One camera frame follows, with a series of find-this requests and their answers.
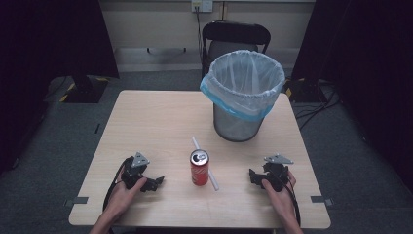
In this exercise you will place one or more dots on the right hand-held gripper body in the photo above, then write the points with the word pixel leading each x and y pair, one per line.
pixel 277 170

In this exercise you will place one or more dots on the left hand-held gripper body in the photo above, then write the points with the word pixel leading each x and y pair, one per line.
pixel 133 169

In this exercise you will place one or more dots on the person's right hand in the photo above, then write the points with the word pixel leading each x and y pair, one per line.
pixel 280 198

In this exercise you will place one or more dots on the person's left hand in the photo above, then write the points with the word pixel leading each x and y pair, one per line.
pixel 125 195

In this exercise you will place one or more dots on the red soda can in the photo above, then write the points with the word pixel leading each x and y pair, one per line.
pixel 199 169

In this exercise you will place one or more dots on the white drinking straw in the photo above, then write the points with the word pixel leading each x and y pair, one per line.
pixel 212 180

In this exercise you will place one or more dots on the metal mesh trash bin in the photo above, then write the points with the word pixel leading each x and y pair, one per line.
pixel 235 126

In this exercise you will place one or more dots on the black stand base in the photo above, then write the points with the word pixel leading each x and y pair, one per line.
pixel 85 89
pixel 303 91

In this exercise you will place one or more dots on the white and blue bin bag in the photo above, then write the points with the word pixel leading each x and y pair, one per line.
pixel 243 81

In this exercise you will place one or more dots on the dark curtain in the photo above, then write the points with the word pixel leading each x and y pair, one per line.
pixel 48 48
pixel 367 65

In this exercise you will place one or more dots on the black folding chair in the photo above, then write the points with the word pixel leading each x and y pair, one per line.
pixel 233 34

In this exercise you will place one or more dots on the grey table bracket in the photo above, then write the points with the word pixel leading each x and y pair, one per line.
pixel 320 200
pixel 77 201

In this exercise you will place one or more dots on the white wall socket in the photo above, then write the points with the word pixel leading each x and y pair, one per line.
pixel 202 5

